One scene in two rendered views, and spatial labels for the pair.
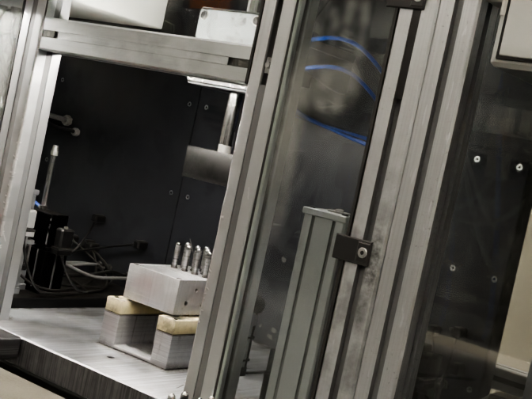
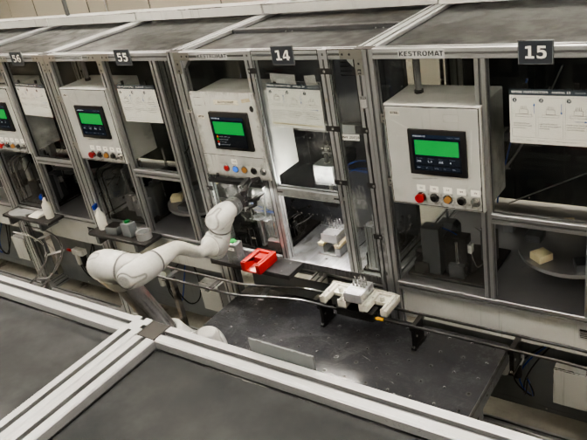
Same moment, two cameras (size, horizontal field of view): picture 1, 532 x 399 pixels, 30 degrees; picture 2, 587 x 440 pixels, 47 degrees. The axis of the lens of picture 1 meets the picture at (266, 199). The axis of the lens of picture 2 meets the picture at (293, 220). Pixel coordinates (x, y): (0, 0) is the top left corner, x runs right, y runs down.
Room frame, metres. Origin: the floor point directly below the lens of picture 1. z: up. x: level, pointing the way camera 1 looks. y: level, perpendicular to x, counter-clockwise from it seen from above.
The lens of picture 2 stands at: (-1.77, 0.16, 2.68)
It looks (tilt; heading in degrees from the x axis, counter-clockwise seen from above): 26 degrees down; 2
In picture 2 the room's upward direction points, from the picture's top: 11 degrees counter-clockwise
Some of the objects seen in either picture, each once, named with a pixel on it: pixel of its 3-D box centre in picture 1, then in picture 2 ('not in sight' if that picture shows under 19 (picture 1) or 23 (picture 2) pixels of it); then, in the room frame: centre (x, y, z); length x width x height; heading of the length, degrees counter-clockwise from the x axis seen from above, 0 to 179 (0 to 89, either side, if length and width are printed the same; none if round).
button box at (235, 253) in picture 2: not in sight; (236, 250); (1.45, 0.63, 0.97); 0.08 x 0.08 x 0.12; 54
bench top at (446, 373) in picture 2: not in sight; (308, 377); (0.68, 0.33, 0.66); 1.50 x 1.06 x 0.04; 54
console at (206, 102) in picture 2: not in sight; (243, 127); (1.58, 0.47, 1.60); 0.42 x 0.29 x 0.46; 54
